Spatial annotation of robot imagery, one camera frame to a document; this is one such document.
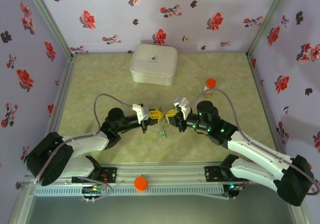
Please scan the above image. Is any orange round button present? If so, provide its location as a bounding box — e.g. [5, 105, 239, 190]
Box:
[133, 176, 149, 192]

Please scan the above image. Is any thin grey base wire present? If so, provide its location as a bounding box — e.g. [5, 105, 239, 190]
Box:
[223, 178, 252, 200]
[81, 180, 115, 203]

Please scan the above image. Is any clear plastic test tube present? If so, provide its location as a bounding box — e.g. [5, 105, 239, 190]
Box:
[159, 106, 169, 135]

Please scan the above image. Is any aluminium side rail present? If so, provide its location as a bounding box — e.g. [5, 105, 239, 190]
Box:
[246, 54, 292, 164]
[39, 54, 78, 165]

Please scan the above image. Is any aluminium frame post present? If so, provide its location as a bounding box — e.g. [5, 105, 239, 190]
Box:
[23, 0, 77, 60]
[246, 0, 293, 60]
[287, 203, 311, 224]
[7, 181, 36, 224]

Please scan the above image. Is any pill bottle with orange cap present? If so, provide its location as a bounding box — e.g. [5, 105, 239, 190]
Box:
[203, 78, 218, 98]

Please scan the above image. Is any white square zip case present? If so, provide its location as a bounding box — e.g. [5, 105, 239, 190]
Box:
[129, 43, 179, 86]

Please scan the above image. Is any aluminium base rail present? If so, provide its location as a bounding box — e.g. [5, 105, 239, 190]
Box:
[24, 160, 298, 186]

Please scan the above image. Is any grey perforated cable duct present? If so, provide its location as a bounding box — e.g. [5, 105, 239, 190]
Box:
[34, 185, 225, 197]

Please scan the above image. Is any small circuit board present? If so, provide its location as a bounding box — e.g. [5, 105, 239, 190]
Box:
[224, 183, 245, 192]
[82, 186, 106, 195]

